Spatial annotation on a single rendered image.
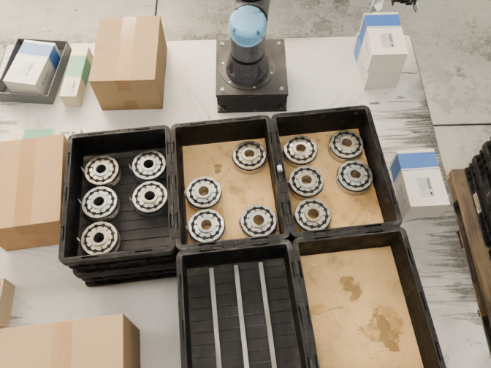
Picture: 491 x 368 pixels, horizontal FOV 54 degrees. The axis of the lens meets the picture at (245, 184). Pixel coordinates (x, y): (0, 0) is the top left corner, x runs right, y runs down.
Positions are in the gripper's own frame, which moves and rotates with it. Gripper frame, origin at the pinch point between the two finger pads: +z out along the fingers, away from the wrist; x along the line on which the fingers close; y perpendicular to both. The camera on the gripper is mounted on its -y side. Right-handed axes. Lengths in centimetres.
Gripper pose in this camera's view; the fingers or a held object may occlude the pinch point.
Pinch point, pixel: (391, 11)
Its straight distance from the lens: 173.2
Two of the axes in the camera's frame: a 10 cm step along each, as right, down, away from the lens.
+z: 0.1, 4.7, 8.8
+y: 0.2, 8.8, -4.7
